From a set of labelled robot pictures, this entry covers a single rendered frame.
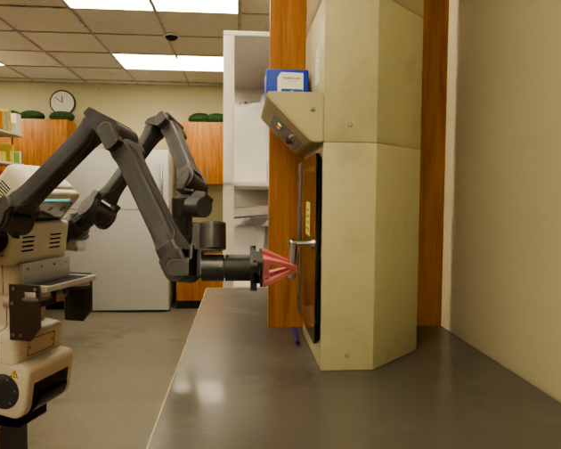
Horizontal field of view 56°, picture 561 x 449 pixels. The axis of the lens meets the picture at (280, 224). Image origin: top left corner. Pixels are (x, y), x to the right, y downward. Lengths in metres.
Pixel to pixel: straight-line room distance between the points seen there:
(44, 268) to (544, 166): 1.38
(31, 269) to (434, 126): 1.22
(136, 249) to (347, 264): 5.09
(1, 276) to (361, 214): 1.11
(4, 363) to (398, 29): 1.39
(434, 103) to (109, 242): 4.99
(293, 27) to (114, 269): 4.93
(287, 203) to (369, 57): 0.49
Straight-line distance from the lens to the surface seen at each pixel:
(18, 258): 1.71
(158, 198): 1.24
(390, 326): 1.20
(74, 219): 1.93
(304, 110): 1.09
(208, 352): 1.27
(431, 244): 1.54
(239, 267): 1.12
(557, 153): 1.14
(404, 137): 1.22
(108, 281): 6.20
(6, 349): 1.77
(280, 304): 1.48
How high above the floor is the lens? 1.30
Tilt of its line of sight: 3 degrees down
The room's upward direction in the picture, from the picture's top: straight up
